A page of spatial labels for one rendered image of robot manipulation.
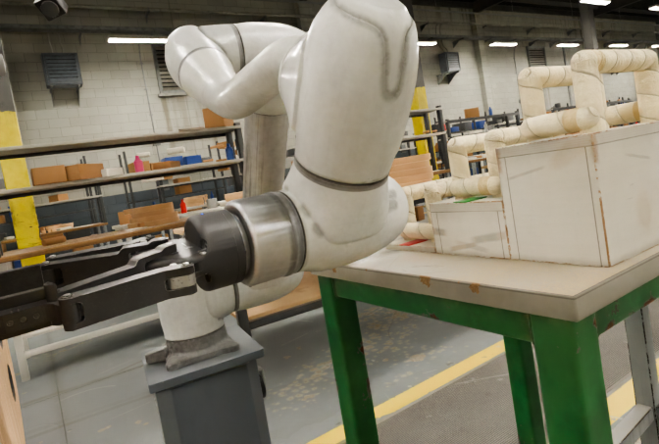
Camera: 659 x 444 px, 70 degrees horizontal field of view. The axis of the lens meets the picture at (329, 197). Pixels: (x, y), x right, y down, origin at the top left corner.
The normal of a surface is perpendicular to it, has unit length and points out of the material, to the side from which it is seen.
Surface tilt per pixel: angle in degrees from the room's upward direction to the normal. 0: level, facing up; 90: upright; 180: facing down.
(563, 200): 90
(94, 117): 90
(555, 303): 90
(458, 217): 90
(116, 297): 99
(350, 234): 118
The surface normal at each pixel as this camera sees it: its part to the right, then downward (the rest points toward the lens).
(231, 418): 0.43, -0.03
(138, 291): 0.64, 0.10
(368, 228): 0.57, 0.43
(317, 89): -0.65, 0.26
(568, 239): -0.84, 0.17
